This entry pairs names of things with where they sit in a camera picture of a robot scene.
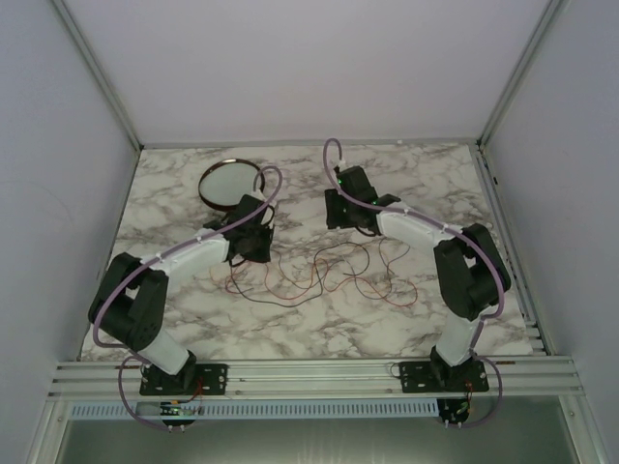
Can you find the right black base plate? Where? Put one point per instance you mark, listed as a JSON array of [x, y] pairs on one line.
[[435, 376]]

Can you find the right aluminium corner post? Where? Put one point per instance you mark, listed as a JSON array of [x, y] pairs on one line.
[[524, 63]]

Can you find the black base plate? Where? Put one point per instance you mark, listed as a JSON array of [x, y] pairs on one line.
[[435, 376], [196, 378]]

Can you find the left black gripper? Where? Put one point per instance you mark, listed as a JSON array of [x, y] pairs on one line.
[[265, 254]]

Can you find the round brown-rimmed dish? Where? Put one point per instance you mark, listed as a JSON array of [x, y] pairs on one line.
[[222, 185]]

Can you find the left aluminium corner post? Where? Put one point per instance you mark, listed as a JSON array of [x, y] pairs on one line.
[[95, 68]]

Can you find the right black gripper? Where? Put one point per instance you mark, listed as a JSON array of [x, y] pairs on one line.
[[332, 200]]

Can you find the marble pattern table mat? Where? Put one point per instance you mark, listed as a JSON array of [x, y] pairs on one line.
[[325, 294]]

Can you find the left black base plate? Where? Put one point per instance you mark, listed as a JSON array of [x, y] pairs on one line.
[[196, 378]]

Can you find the aluminium front rail frame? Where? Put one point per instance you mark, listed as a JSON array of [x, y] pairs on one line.
[[346, 378]]

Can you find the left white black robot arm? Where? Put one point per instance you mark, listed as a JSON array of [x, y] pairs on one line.
[[129, 305]]

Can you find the aluminium corner post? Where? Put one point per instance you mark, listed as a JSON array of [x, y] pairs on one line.
[[524, 63], [95, 68]]

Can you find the slotted grey cable duct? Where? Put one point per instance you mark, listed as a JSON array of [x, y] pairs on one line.
[[257, 409]]

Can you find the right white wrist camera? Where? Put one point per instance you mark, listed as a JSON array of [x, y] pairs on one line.
[[342, 162]]

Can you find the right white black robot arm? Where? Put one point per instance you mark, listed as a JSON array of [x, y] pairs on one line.
[[471, 274]]

